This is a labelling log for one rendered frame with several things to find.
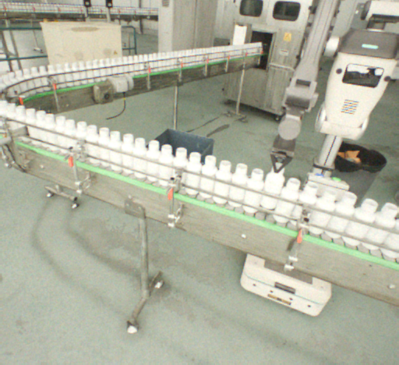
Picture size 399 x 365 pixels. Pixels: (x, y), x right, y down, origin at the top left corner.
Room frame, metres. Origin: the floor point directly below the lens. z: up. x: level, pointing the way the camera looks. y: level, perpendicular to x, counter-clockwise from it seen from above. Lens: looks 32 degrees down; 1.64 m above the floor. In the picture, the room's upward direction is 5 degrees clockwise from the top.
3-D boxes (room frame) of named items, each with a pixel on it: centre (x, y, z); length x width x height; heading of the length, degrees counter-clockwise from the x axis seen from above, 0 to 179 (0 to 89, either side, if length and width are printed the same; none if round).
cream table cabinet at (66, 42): (4.77, 2.11, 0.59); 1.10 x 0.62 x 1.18; 143
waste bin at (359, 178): (2.01, -1.39, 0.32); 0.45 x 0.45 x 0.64
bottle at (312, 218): (0.66, -0.43, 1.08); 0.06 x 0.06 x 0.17
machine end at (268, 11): (5.13, -1.30, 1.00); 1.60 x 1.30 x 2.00; 143
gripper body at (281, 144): (0.74, -0.27, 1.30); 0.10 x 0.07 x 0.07; 161
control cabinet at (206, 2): (7.88, 0.26, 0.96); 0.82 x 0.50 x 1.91; 143
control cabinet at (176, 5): (7.16, 0.80, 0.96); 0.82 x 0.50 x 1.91; 143
